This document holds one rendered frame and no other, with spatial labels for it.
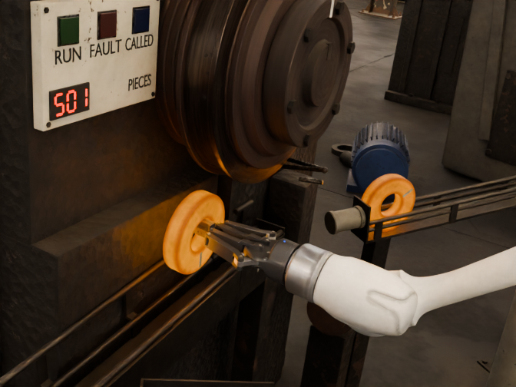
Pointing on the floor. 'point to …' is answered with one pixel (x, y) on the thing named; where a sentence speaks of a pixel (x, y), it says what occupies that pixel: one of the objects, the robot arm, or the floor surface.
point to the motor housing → (326, 349)
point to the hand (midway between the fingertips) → (196, 224)
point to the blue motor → (377, 156)
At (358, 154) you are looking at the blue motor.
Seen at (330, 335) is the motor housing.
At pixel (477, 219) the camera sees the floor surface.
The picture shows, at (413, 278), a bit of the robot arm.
